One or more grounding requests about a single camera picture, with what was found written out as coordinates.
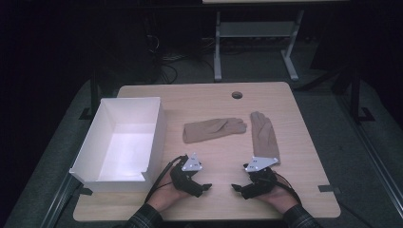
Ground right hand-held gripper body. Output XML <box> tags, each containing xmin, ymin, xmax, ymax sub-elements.
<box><xmin>240</xmin><ymin>156</ymin><xmax>279</xmax><ymax>200</ymax></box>

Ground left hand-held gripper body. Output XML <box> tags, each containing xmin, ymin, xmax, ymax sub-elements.
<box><xmin>169</xmin><ymin>152</ymin><xmax>204</xmax><ymax>199</ymax></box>

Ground beige glove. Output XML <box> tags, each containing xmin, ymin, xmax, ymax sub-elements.
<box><xmin>182</xmin><ymin>117</ymin><xmax>248</xmax><ymax>144</ymax></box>
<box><xmin>249</xmin><ymin>110</ymin><xmax>281</xmax><ymax>164</ymax></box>

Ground white box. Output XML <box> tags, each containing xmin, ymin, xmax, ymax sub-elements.
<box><xmin>68</xmin><ymin>96</ymin><xmax>168</xmax><ymax>193</ymax></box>

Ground person's right hand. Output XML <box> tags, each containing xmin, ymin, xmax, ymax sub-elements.
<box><xmin>256</xmin><ymin>176</ymin><xmax>300</xmax><ymax>215</ymax></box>

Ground person's left hand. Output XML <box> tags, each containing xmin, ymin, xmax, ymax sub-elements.
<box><xmin>146</xmin><ymin>175</ymin><xmax>192</xmax><ymax>213</ymax></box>

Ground black metal stand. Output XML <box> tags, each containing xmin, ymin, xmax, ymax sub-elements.
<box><xmin>349</xmin><ymin>60</ymin><xmax>376</xmax><ymax>124</ymax></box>
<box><xmin>78</xmin><ymin>60</ymin><xmax>102</xmax><ymax>121</ymax></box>

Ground right hand-held gripper black cable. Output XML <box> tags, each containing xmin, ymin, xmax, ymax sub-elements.
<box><xmin>274</xmin><ymin>172</ymin><xmax>302</xmax><ymax>204</ymax></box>

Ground metal floor rail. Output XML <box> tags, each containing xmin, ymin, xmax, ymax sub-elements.
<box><xmin>39</xmin><ymin>173</ymin><xmax>79</xmax><ymax>228</ymax></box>
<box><xmin>336</xmin><ymin>94</ymin><xmax>403</xmax><ymax>221</ymax></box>

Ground bundle of floor cables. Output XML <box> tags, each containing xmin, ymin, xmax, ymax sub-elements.
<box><xmin>144</xmin><ymin>32</ymin><xmax>214</xmax><ymax>85</ymax></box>

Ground grey metal table frame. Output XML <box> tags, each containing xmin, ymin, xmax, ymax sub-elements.
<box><xmin>213</xmin><ymin>9</ymin><xmax>306</xmax><ymax>83</ymax></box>

